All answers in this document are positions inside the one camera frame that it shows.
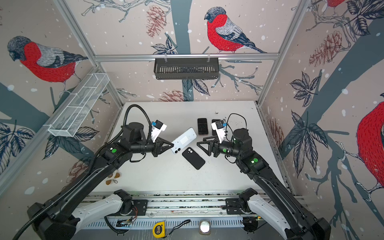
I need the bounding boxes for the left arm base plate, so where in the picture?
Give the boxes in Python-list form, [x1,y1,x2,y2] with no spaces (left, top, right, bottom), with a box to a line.
[129,200,148,217]

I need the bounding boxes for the black phone face up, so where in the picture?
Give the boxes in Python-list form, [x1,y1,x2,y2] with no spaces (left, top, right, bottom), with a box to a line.
[171,128,197,154]

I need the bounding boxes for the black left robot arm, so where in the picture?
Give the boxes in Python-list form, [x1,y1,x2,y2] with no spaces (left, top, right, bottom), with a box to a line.
[27,121,174,240]

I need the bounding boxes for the white wire mesh basket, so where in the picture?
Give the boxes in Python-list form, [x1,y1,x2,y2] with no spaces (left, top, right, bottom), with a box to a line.
[48,73,110,137]

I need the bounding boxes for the salmon pink phone case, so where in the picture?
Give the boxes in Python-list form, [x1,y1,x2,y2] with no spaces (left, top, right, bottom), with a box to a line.
[197,117,209,136]

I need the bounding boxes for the black phone case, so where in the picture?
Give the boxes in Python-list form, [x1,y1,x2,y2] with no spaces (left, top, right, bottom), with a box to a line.
[182,147,206,170]

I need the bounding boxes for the black corrugated cable left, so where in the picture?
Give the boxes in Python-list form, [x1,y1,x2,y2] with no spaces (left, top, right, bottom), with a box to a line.
[11,104,154,240]

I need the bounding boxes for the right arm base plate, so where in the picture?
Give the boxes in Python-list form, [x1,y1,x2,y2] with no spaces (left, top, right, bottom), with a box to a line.
[223,198,251,215]

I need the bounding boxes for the black wall basket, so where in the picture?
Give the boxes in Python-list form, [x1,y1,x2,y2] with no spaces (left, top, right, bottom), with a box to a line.
[154,58,220,80]

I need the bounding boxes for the round silver puck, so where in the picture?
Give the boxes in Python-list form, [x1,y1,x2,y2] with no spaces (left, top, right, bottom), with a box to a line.
[199,220,211,235]

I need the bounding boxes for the white phone face down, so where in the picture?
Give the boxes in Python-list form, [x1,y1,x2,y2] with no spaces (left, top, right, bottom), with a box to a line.
[211,119,222,136]

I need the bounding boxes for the small circuit board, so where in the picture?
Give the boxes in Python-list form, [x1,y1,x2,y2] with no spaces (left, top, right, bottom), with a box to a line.
[116,220,133,228]

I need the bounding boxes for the yellow tape measure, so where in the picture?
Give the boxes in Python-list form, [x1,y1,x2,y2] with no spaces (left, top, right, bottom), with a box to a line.
[153,222,166,239]

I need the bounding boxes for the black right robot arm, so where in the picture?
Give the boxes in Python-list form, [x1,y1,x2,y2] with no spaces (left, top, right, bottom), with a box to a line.
[197,128,331,240]

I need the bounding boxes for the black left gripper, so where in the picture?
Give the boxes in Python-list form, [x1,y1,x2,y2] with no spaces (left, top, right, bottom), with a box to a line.
[131,135,175,157]

